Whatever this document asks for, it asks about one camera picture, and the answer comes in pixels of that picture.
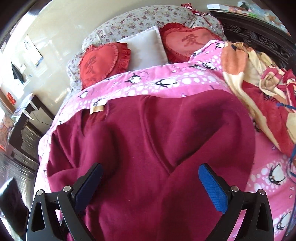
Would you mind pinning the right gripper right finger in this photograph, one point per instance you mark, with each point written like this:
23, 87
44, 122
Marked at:
257, 223

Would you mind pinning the red heart pillow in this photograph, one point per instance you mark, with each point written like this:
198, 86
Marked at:
104, 61
180, 42

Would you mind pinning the wall calendar poster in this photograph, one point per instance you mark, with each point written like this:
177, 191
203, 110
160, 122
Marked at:
32, 54

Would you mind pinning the orange cream patterned blanket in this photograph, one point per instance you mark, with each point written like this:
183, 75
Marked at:
266, 90

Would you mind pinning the dark wooden desk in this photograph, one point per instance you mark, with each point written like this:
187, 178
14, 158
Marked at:
24, 136

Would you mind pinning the red heart pillow left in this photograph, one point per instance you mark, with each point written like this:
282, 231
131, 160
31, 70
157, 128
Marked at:
104, 61

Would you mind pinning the pink penguin blanket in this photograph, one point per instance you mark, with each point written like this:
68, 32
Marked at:
272, 171

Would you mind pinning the white square pillow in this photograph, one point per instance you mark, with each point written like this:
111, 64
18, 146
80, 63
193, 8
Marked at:
146, 49

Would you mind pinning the red heart pillow right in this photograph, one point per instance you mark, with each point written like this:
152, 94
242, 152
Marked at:
180, 42

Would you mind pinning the dark carved wooden headboard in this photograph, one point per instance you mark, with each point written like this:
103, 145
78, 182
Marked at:
259, 35

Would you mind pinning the floral bedding pillow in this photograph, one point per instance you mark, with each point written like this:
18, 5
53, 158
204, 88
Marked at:
136, 21

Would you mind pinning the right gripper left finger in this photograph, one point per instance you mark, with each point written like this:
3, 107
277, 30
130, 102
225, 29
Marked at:
55, 215

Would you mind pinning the maroon sweatshirt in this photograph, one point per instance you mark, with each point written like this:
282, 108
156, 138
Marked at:
151, 149

